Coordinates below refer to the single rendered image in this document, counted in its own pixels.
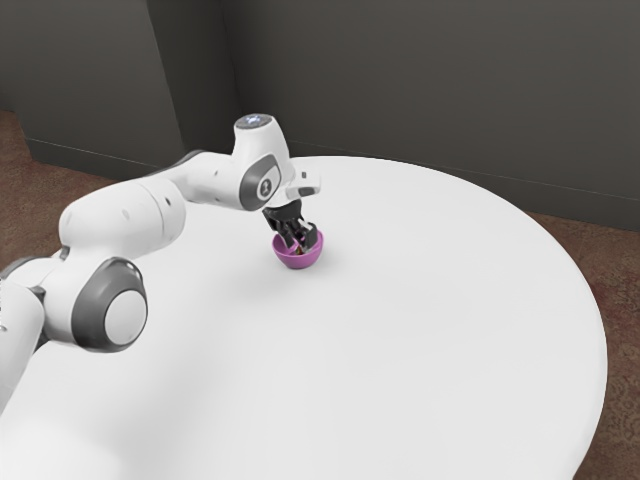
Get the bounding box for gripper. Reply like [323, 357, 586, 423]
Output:
[261, 200, 318, 248]

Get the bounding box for purple bowl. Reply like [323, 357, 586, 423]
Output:
[271, 229, 327, 272]

